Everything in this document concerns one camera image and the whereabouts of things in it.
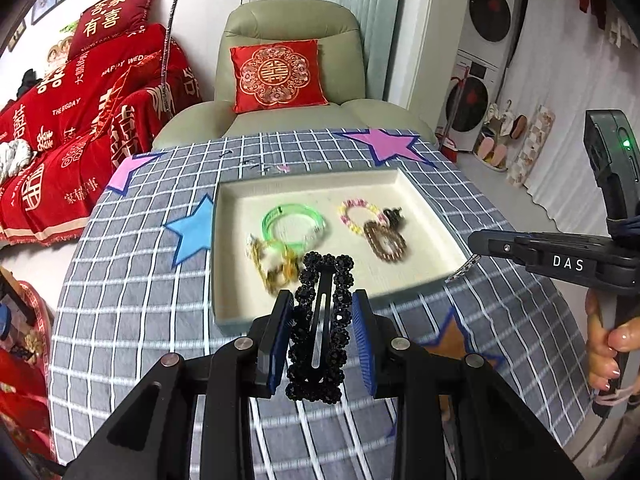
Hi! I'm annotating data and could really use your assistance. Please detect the white grey knitted cloth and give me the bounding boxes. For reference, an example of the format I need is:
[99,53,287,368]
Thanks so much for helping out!
[0,139,33,181]

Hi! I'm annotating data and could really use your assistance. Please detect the cartoon couple poster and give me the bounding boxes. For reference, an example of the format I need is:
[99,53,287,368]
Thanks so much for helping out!
[45,35,73,73]

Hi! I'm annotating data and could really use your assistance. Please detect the gooseneck camera stand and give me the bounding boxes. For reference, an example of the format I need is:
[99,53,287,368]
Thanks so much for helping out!
[161,0,206,111]

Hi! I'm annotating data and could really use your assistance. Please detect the pink yellow beaded bracelet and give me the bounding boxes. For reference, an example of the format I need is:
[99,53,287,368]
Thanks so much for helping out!
[337,199,388,236]

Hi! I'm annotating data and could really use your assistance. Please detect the white curtain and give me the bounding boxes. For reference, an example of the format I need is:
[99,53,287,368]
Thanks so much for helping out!
[500,0,640,231]

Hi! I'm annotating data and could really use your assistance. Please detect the person's right hand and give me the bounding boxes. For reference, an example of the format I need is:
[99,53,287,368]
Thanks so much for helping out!
[585,290,640,396]

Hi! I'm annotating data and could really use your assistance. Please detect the grey checked tablecloth with stars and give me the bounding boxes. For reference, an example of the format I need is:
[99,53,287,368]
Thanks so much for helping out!
[50,127,581,480]

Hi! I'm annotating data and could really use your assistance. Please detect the silver sparkly hair clip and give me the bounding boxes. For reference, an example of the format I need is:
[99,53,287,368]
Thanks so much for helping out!
[444,254,482,283]

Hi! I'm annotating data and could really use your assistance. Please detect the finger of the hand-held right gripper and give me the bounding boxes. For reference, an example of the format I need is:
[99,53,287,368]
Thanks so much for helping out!
[468,229,538,273]

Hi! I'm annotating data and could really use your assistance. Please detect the brown beaded bracelet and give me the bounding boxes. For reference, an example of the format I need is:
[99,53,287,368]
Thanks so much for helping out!
[363,220,407,262]

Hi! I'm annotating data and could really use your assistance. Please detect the black beaded hair clip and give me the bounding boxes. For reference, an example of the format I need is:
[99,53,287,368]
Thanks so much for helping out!
[285,251,356,403]

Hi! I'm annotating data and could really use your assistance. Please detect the red covered sofa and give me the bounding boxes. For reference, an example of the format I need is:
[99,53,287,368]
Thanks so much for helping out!
[0,22,203,246]

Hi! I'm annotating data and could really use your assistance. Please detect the beige checked board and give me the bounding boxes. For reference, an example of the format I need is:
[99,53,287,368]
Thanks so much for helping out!
[506,105,556,186]

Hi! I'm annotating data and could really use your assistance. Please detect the green translucent bracelet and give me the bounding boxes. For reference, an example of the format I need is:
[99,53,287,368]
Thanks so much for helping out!
[261,202,328,251]

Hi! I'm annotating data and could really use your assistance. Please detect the red patterned rug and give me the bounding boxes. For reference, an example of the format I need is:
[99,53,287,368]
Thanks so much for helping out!
[0,280,56,461]

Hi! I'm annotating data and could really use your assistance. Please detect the green quilted curtain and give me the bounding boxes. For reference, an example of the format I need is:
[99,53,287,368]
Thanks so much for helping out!
[337,0,406,106]

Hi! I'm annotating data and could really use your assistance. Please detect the cream rectangular tray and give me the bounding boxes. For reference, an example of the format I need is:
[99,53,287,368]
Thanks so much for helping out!
[211,167,471,333]

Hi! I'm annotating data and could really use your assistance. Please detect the white washing machine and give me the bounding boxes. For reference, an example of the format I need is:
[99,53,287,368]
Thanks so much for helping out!
[435,50,503,153]

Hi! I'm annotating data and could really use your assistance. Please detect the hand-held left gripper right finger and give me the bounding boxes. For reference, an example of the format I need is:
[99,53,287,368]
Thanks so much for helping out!
[351,289,583,480]

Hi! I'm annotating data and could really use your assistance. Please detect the pink slippers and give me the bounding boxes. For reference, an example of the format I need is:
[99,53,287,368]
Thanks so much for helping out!
[472,135,508,171]

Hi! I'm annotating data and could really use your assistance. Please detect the red hanging garland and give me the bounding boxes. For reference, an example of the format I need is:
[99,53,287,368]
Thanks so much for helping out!
[550,0,640,51]

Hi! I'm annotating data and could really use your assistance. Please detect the black cloth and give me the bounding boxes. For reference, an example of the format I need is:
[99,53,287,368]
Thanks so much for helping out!
[15,67,41,98]

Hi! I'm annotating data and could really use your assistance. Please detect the small black framed picture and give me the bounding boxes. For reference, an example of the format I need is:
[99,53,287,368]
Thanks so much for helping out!
[7,20,27,51]

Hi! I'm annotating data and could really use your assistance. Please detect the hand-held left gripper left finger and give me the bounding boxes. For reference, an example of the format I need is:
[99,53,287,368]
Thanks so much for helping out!
[62,290,296,480]

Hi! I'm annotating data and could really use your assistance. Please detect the white dryer machine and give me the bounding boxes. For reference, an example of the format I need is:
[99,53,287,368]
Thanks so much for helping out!
[457,0,523,73]

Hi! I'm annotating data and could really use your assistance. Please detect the large red pillow gold print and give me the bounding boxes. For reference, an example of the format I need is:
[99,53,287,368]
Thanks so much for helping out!
[65,0,163,58]

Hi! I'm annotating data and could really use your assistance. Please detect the red embroidered cushion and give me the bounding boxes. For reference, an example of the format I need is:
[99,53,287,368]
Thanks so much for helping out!
[230,39,331,114]

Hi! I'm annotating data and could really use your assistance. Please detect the green leather armchair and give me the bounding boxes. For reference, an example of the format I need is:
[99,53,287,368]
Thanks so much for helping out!
[151,0,438,151]

